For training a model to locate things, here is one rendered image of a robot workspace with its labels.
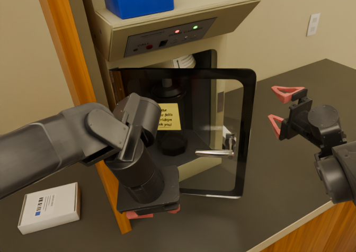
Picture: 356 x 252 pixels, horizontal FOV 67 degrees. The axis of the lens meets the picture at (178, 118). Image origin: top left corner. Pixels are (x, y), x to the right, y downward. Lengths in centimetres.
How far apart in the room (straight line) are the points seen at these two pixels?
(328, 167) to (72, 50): 41
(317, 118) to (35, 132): 51
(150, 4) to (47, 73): 64
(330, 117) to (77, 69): 49
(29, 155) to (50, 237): 62
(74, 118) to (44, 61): 74
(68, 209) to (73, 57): 51
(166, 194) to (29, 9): 76
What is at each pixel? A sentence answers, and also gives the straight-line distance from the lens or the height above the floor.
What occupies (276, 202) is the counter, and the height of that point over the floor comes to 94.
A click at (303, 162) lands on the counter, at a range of 104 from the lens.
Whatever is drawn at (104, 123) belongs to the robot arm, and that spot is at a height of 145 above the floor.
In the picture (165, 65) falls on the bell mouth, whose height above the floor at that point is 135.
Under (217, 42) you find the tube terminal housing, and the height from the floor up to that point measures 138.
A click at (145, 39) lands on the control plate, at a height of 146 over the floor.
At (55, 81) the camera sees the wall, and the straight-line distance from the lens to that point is 108.
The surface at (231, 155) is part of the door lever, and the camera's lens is 62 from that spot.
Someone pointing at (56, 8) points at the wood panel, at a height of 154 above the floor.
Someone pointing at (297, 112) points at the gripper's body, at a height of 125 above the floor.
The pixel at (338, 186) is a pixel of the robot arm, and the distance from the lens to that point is 27.
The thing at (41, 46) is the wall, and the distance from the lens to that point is 104.
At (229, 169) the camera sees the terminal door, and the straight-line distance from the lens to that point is 73.
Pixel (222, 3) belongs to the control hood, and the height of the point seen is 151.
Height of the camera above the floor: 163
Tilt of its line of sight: 35 degrees down
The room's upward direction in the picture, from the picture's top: 4 degrees counter-clockwise
